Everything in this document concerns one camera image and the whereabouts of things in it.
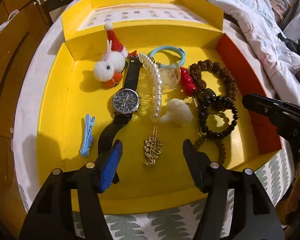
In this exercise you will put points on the white plush duck clip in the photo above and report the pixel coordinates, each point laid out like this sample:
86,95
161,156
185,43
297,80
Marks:
108,70

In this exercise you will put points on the white shell hair clip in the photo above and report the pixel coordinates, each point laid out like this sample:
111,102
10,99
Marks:
178,112

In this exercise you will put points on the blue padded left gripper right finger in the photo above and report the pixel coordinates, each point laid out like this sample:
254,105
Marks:
199,166

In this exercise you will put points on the pearl clear claw clip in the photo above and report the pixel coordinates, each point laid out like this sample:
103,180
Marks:
161,78

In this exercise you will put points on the black leather wrist watch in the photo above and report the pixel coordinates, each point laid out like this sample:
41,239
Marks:
124,102

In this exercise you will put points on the wooden wardrobe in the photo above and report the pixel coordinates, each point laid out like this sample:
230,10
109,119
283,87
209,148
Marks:
23,24

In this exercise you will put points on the red three-ball hair clip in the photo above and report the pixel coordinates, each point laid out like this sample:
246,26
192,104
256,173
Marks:
187,83

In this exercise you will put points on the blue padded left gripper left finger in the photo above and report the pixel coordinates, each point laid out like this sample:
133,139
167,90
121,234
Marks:
109,166

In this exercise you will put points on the white patterned duvet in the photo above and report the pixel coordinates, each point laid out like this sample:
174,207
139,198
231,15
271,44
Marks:
257,22

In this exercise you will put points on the dark bedside drawer cabinet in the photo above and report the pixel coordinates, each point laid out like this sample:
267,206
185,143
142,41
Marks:
55,8

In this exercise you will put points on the green leaf patterned bedspread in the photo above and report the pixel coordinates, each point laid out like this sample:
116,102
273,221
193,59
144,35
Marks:
177,223

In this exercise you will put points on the small blue hair clip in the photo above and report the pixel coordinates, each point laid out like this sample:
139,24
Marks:
87,136

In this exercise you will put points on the yellow cardboard box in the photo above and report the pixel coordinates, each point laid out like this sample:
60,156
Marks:
71,92

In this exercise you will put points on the gold filigree leaf hairpin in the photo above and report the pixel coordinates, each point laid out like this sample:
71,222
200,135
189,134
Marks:
152,148

